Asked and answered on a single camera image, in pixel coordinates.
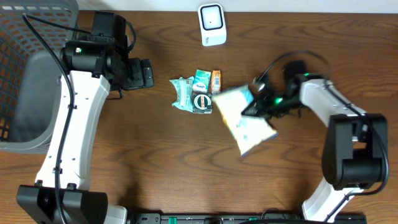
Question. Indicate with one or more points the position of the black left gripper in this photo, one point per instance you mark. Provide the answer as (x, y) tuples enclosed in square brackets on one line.
[(142, 79)]

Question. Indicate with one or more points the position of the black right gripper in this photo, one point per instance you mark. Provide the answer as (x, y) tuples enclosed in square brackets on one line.
[(262, 110)]

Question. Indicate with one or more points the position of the cream blue chips bag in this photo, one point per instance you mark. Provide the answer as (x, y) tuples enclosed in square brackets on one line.
[(248, 131)]

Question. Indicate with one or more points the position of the orange Kleenex tissue pack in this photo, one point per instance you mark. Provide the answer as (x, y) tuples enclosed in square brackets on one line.
[(215, 86)]

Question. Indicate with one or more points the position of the dark green Zam-Buk tin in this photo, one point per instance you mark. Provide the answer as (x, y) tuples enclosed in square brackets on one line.
[(202, 103)]

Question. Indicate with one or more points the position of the teal Kleenex tissue pack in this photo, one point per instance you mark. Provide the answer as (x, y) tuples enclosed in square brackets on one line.
[(201, 81)]

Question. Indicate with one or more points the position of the mint green wipes packet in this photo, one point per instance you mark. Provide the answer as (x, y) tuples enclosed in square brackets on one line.
[(183, 87)]

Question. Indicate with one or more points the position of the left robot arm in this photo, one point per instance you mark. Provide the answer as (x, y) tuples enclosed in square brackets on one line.
[(61, 192)]

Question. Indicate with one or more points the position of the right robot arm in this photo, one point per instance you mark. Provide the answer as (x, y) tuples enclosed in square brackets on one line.
[(354, 160)]

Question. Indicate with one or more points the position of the white barcode scanner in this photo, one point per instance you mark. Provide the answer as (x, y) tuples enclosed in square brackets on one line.
[(212, 24)]

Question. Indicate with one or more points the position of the grey plastic mesh basket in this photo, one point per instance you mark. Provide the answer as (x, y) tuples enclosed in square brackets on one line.
[(30, 87)]

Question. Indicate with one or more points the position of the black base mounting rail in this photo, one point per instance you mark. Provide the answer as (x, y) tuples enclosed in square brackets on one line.
[(270, 217)]

